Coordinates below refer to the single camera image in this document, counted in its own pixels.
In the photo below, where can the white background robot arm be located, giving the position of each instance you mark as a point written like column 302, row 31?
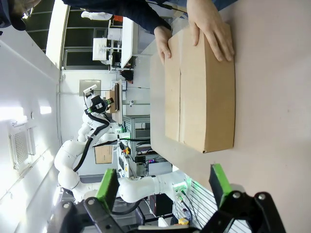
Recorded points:
column 97, row 15

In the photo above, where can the person's right hand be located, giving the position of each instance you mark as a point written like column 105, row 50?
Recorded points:
column 161, row 38

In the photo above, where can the white background desk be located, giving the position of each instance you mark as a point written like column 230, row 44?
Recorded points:
column 128, row 41

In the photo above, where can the person's head dark hair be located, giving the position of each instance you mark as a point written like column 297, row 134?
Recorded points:
column 12, row 14

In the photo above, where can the white background monitor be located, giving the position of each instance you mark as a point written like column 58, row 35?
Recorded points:
column 100, row 49

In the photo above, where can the brown cardboard box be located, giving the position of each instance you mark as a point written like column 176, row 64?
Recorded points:
column 206, row 97

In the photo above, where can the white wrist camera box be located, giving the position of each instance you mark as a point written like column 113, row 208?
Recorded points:
column 90, row 89

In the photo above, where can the small cardboard box on stand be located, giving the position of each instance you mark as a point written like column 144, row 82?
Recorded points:
column 103, row 154

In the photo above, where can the person's left hand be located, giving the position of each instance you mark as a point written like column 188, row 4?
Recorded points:
column 211, row 21

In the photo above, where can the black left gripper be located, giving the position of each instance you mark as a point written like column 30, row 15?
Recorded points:
column 97, row 104

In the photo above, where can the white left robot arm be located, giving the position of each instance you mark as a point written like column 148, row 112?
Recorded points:
column 68, row 157

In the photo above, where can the white ceiling air conditioner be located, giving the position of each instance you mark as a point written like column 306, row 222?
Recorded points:
column 20, row 145

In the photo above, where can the white slotted panel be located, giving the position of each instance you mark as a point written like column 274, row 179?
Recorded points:
column 201, row 201

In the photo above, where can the person's right forearm dark sleeve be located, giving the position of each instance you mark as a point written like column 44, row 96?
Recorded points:
column 126, row 9

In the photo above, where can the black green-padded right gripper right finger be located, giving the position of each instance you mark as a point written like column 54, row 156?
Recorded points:
column 218, row 184

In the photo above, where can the background person black hair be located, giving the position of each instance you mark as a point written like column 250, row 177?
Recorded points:
column 127, row 74

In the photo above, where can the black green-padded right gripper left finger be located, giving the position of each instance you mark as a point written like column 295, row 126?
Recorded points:
column 109, row 187

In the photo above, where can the yellow emergency stop button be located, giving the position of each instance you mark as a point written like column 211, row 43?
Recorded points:
column 183, row 221

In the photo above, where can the wooden board panel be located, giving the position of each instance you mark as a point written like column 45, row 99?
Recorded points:
column 117, row 102

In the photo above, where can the aluminium frame rack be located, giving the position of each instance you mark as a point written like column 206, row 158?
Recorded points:
column 137, row 129

